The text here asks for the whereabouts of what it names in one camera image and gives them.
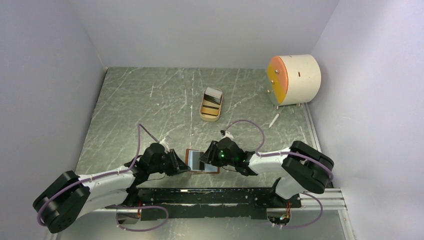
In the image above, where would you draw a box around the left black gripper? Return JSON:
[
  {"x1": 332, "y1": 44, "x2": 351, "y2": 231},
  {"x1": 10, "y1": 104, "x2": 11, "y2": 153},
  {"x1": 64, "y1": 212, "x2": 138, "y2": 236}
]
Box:
[{"x1": 148, "y1": 148, "x2": 191, "y2": 176}]

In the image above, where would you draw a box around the brown leather card holder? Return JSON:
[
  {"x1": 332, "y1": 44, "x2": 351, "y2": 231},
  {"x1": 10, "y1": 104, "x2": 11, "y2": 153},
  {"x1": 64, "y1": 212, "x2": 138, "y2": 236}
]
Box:
[{"x1": 184, "y1": 149, "x2": 220, "y2": 174}]

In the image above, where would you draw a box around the beige oval card tray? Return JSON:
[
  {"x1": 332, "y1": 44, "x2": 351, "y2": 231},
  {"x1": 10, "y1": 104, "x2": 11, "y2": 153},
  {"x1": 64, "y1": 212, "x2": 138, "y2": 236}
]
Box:
[{"x1": 199, "y1": 91, "x2": 223, "y2": 122}]

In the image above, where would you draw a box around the black card divider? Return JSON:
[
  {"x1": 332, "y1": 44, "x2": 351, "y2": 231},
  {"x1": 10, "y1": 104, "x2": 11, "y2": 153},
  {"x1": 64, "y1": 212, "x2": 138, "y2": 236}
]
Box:
[{"x1": 203, "y1": 94, "x2": 222, "y2": 105}]

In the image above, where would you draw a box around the stack of white cards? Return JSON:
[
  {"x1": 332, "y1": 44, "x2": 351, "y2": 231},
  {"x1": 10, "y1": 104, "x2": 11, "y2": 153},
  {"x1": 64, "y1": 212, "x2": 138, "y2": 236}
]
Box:
[{"x1": 205, "y1": 87, "x2": 223, "y2": 99}]

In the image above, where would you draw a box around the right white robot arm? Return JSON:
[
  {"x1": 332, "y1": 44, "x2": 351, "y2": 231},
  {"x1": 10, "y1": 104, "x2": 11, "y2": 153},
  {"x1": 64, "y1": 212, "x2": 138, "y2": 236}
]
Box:
[{"x1": 199, "y1": 137, "x2": 335, "y2": 207}]

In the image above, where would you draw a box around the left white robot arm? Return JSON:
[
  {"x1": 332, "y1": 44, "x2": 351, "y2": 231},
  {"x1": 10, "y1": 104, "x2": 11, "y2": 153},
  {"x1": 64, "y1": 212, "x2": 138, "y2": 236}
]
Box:
[{"x1": 32, "y1": 142, "x2": 191, "y2": 234}]

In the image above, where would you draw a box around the white pen on table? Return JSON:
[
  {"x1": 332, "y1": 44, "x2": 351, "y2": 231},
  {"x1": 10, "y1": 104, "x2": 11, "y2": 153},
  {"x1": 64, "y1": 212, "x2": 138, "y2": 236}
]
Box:
[{"x1": 268, "y1": 113, "x2": 280, "y2": 128}]

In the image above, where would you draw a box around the cream cylindrical cabinet orange door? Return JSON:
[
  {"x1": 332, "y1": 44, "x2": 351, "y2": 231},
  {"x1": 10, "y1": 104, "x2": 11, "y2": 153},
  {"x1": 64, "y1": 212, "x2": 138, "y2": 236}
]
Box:
[{"x1": 265, "y1": 54, "x2": 322, "y2": 107}]

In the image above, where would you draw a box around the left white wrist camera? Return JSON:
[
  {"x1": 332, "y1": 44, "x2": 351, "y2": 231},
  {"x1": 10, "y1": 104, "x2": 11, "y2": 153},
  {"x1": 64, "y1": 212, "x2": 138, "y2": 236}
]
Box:
[{"x1": 159, "y1": 135, "x2": 172, "y2": 145}]

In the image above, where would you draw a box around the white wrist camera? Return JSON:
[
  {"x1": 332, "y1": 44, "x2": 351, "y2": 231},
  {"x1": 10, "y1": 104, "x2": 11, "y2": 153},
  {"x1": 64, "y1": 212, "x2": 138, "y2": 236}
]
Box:
[
  {"x1": 220, "y1": 130, "x2": 234, "y2": 140},
  {"x1": 159, "y1": 135, "x2": 172, "y2": 145}
]

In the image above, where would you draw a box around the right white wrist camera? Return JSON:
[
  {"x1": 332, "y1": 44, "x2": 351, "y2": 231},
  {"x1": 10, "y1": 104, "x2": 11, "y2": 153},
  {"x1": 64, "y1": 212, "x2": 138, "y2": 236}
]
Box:
[{"x1": 220, "y1": 130, "x2": 234, "y2": 140}]

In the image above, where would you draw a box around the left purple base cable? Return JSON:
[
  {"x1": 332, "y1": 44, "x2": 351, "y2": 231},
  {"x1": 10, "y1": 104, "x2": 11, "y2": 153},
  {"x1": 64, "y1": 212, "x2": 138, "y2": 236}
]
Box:
[{"x1": 109, "y1": 203, "x2": 170, "y2": 233}]

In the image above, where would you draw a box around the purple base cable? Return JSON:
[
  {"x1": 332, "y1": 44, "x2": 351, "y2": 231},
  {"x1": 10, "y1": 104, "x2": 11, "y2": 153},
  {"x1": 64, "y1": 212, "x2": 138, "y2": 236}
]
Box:
[
  {"x1": 271, "y1": 192, "x2": 324, "y2": 230},
  {"x1": 109, "y1": 203, "x2": 170, "y2": 233}
]

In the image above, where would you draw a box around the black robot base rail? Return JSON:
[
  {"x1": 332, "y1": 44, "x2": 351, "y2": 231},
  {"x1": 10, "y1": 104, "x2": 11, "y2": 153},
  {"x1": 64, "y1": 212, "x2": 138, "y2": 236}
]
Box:
[{"x1": 118, "y1": 186, "x2": 302, "y2": 221}]

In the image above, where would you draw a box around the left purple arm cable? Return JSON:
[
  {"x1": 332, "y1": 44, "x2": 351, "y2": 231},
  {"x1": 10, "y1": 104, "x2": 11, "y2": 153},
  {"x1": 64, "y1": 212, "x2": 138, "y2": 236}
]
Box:
[{"x1": 35, "y1": 123, "x2": 163, "y2": 227}]

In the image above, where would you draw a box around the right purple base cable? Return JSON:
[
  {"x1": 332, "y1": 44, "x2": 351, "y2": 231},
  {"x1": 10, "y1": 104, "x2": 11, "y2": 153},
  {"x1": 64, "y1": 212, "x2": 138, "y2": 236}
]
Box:
[{"x1": 271, "y1": 192, "x2": 324, "y2": 230}]

